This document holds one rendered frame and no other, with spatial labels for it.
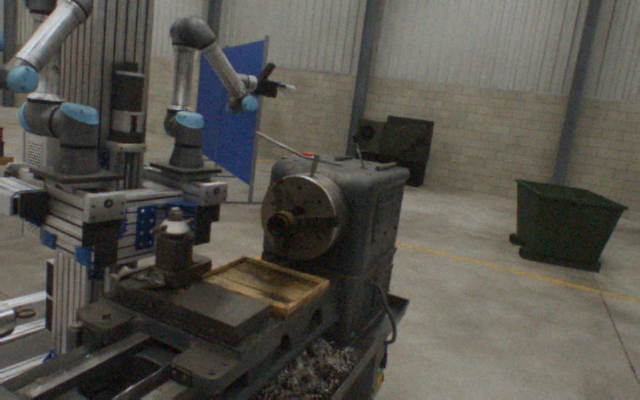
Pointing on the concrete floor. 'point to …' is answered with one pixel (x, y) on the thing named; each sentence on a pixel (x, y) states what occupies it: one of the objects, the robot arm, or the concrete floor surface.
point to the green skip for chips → (563, 224)
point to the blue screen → (228, 134)
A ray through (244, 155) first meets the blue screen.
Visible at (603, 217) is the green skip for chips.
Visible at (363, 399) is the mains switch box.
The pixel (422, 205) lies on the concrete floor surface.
